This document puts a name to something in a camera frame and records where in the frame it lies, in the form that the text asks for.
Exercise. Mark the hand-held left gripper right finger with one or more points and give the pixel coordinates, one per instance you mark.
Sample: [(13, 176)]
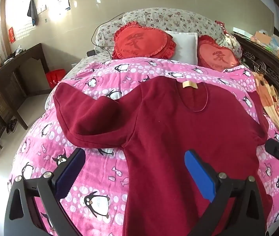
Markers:
[(201, 177)]

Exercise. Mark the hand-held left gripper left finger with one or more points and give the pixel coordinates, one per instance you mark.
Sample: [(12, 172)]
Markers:
[(72, 172)]

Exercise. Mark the dark red sweater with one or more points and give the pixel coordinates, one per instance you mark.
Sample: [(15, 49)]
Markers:
[(169, 127)]

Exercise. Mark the pink penguin blanket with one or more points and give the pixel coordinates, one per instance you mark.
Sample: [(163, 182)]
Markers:
[(100, 152)]

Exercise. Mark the orange cartoon blanket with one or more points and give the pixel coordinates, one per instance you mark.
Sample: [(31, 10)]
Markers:
[(269, 98)]

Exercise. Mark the black shoe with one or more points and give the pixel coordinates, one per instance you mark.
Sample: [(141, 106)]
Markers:
[(14, 124), (9, 129)]

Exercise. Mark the red shopping bag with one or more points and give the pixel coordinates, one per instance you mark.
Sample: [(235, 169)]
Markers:
[(55, 78)]

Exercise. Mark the colourful clutter pile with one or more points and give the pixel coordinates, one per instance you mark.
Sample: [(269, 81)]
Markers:
[(272, 44)]

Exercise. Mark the floral bedsheet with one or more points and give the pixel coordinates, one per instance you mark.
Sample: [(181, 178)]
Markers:
[(80, 65)]

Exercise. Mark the red heart cushion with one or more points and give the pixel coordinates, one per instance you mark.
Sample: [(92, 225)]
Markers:
[(215, 54), (142, 40)]

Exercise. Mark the dark wooden desk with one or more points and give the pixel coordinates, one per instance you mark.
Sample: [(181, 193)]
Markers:
[(19, 64)]

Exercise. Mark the black charger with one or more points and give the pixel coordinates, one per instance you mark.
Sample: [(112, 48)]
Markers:
[(90, 53)]

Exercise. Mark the white pillow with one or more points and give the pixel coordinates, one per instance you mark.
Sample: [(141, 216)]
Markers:
[(185, 45)]

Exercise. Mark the small floral pillow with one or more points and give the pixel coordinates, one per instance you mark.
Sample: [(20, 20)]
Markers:
[(106, 33)]

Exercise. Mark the long floral bolster pillow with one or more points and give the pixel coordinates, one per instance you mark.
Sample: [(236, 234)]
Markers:
[(178, 17)]

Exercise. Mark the grey blue hanging cloth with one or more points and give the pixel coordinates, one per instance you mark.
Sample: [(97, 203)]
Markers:
[(32, 11)]

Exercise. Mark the red wall decoration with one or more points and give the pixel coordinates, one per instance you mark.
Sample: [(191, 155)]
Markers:
[(11, 35)]

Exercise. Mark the white wall socket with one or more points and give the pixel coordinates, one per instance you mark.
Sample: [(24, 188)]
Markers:
[(42, 9)]

